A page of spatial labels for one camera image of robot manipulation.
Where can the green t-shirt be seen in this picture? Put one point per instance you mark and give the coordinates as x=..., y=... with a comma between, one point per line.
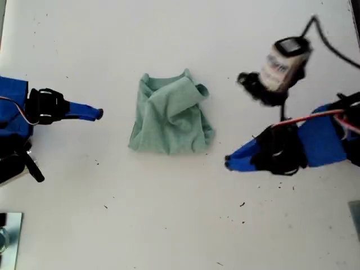
x=168, y=126

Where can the steel plate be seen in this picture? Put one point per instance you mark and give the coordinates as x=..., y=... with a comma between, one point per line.
x=14, y=242

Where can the black camera stalk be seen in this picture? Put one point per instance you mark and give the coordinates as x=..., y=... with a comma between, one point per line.
x=284, y=111

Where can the black clamp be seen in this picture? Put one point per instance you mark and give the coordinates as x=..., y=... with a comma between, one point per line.
x=2, y=219

